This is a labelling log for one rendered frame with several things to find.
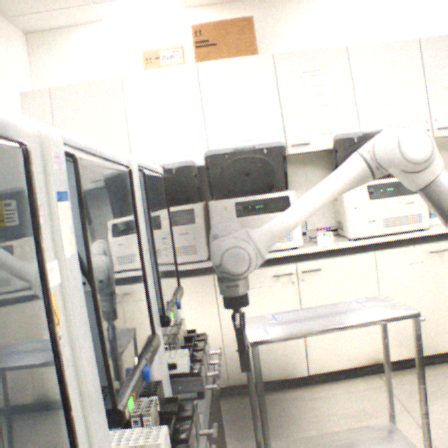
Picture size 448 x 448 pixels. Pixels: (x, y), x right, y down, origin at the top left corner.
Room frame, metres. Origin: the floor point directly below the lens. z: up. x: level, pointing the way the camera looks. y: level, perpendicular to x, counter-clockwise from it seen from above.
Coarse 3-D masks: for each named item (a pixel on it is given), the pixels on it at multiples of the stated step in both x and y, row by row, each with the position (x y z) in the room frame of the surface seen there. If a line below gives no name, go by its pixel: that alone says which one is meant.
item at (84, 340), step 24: (24, 120) 1.66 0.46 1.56; (48, 144) 0.94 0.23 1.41; (72, 144) 1.65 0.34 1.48; (48, 168) 0.93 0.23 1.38; (72, 168) 1.66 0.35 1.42; (48, 192) 0.93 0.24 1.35; (72, 192) 1.66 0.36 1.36; (72, 216) 1.03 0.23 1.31; (72, 264) 0.99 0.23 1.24; (72, 288) 0.96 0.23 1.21; (72, 312) 0.94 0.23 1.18; (72, 336) 0.93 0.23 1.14; (96, 336) 1.66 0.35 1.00; (96, 360) 1.66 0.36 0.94; (96, 384) 1.01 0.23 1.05; (96, 408) 0.98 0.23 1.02; (96, 432) 0.95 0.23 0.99
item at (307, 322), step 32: (256, 320) 2.57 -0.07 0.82; (288, 320) 2.48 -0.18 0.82; (320, 320) 2.39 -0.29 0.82; (352, 320) 2.30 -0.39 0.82; (384, 320) 2.25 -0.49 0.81; (416, 320) 2.26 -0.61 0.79; (256, 352) 2.22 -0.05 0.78; (384, 352) 2.68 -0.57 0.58; (416, 352) 2.26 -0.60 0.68; (256, 384) 2.23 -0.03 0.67; (256, 416) 2.64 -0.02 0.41
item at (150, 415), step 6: (150, 402) 1.45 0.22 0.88; (144, 408) 1.41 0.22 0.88; (150, 408) 1.40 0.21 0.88; (156, 408) 1.46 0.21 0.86; (144, 414) 1.37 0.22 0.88; (150, 414) 1.37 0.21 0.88; (156, 414) 1.45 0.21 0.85; (144, 420) 1.37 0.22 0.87; (150, 420) 1.37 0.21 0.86; (156, 420) 1.43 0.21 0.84; (144, 426) 1.37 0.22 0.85; (150, 426) 1.37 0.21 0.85; (156, 426) 1.42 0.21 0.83
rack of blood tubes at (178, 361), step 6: (168, 354) 1.99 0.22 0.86; (174, 354) 1.98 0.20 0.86; (180, 354) 1.97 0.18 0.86; (186, 354) 1.95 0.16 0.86; (168, 360) 1.93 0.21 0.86; (174, 360) 1.93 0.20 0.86; (180, 360) 1.93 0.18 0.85; (186, 360) 1.93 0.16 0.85; (168, 366) 2.02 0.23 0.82; (174, 366) 2.02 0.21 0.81; (180, 366) 1.93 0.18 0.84; (186, 366) 1.93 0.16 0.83; (168, 372) 1.93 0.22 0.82; (174, 372) 1.93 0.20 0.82
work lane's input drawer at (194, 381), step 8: (192, 368) 1.96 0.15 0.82; (200, 368) 1.98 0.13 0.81; (176, 376) 1.92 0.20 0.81; (184, 376) 1.92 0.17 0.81; (192, 376) 1.92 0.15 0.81; (200, 376) 1.91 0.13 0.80; (176, 384) 1.91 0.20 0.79; (184, 384) 1.91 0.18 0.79; (192, 384) 1.91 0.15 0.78; (200, 384) 1.91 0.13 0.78; (216, 384) 1.98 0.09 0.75; (176, 392) 1.91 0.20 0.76; (184, 392) 1.91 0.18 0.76; (192, 392) 1.91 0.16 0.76; (216, 392) 1.93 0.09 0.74
